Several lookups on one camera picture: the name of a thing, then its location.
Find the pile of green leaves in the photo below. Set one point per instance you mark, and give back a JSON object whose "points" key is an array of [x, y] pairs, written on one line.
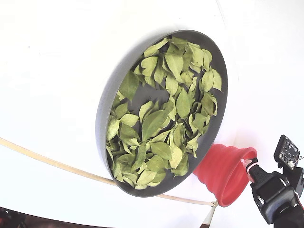
{"points": [[154, 123]]}

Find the red collapsible silicone cup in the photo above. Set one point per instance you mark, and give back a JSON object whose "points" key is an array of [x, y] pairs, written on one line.
{"points": [[221, 166]]}

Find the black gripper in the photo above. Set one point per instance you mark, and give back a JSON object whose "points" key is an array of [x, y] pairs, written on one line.
{"points": [[269, 188]]}

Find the dark grey round bowl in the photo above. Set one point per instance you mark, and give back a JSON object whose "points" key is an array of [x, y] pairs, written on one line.
{"points": [[101, 123]]}

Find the long wooden dowel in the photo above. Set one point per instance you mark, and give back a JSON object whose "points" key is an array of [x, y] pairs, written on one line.
{"points": [[71, 169]]}

